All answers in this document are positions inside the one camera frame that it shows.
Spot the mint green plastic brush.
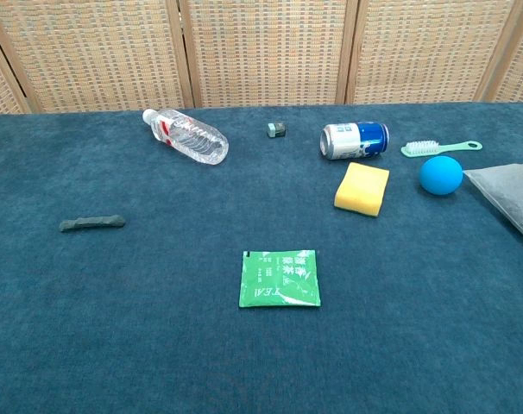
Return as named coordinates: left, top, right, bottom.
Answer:
left=400, top=140, right=483, bottom=159

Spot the blue white drink can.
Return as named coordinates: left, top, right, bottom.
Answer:
left=319, top=122, right=391, bottom=161

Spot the yellow sponge block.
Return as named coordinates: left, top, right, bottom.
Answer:
left=333, top=161, right=391, bottom=218

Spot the clear plastic water bottle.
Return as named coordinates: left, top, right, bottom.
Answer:
left=142, top=108, right=230, bottom=166

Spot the green tea packet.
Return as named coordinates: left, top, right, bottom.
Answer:
left=237, top=248, right=322, bottom=309

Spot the grey plastic bag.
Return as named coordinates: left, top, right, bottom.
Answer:
left=463, top=160, right=523, bottom=250

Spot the blue rubber ball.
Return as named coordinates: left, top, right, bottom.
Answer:
left=419, top=155, right=464, bottom=196

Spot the blue carpet table mat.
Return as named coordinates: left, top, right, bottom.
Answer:
left=0, top=102, right=523, bottom=414

